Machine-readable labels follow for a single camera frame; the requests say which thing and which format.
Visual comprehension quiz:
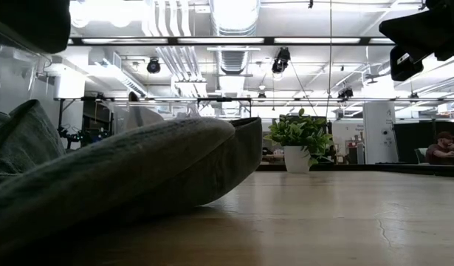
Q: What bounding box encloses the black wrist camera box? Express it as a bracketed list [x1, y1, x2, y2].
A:
[389, 45, 424, 82]

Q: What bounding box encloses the black background robot equipment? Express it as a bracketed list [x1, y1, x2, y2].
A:
[58, 123, 113, 149]

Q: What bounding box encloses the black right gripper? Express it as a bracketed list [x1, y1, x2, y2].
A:
[378, 7, 454, 64]

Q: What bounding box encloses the black overhead camera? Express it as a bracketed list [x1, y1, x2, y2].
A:
[271, 47, 292, 74]

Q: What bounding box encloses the black round ceiling fixture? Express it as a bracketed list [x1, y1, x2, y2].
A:
[146, 58, 162, 74]

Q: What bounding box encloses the silver ventilation duct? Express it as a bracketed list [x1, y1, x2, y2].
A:
[210, 0, 261, 75]

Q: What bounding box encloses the dark partition panel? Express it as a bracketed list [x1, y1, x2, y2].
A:
[394, 120, 454, 165]

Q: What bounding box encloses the black overhead frame beam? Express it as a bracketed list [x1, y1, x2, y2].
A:
[67, 35, 397, 47]

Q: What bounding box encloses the black table edge rail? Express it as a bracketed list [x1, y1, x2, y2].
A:
[255, 163, 454, 177]

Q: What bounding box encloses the clear acrylic stand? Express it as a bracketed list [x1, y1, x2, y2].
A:
[0, 38, 53, 112]

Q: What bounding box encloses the soft fabric hat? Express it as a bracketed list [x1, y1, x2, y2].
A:
[0, 98, 264, 262]

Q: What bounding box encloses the white plant pot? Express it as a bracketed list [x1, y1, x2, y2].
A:
[283, 146, 312, 174]

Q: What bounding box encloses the white column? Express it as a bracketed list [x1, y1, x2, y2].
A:
[362, 101, 399, 165]

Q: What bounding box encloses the thin hanging cable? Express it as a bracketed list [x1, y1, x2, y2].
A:
[325, 0, 333, 118]

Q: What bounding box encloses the person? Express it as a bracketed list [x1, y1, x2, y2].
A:
[424, 131, 454, 166]

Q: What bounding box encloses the thin black frame rail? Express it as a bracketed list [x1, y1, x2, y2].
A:
[52, 96, 454, 103]

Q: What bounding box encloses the green leafy plant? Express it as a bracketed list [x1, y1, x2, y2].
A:
[263, 108, 334, 167]

